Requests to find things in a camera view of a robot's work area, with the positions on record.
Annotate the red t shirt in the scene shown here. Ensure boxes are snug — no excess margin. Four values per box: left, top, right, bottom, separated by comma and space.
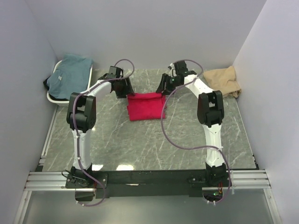
127, 92, 166, 121

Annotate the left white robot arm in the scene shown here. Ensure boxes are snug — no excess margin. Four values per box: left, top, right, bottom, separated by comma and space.
66, 66, 134, 172

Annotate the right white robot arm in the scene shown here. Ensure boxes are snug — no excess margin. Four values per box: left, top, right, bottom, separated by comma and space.
156, 59, 228, 176

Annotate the teal blue t shirt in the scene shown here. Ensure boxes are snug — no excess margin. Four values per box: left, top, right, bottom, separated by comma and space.
48, 54, 93, 100

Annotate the beige folded t shirt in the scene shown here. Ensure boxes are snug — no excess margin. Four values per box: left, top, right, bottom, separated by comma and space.
203, 66, 242, 98

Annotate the white laundry basket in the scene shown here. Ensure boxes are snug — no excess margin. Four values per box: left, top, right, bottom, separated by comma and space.
46, 59, 93, 108

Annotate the black garment in basket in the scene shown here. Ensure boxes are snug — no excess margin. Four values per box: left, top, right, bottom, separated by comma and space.
43, 78, 50, 91

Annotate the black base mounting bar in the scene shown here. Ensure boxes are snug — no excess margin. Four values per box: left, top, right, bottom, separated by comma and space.
65, 169, 231, 201

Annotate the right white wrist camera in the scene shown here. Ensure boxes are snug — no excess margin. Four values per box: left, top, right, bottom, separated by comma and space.
168, 63, 176, 77

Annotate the aluminium frame rail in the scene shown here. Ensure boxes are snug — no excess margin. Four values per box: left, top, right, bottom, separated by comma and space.
24, 169, 271, 191

